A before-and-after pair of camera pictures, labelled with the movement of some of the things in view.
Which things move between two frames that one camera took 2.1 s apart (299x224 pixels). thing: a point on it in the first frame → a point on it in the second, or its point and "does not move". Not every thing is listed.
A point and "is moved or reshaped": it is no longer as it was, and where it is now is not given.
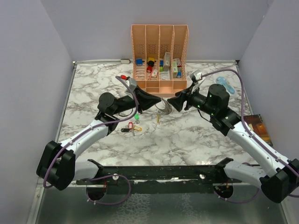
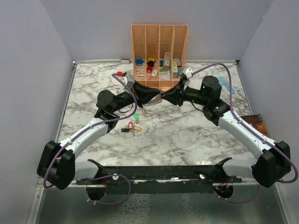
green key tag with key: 137,117 does not move
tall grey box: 167,61 does not move
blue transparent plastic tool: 222,80 does not move
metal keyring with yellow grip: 166,111 is moved or reshaped
